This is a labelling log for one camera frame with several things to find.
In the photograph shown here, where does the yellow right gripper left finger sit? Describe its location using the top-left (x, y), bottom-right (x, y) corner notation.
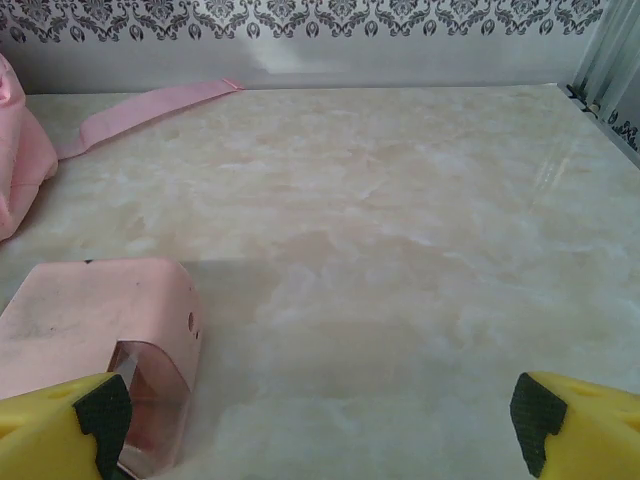
top-left (0, 372), bottom-right (134, 480)

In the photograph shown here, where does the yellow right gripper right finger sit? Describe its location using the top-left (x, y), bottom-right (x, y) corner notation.
top-left (509, 371), bottom-right (640, 480)

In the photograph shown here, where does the pink school backpack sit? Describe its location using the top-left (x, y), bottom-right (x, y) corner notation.
top-left (0, 52), bottom-right (246, 244)

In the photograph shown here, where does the aluminium side rail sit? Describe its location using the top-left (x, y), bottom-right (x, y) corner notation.
top-left (563, 82), bottom-right (640, 169)

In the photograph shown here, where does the aluminium frame post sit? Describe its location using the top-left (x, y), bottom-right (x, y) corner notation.
top-left (569, 0), bottom-right (640, 121)

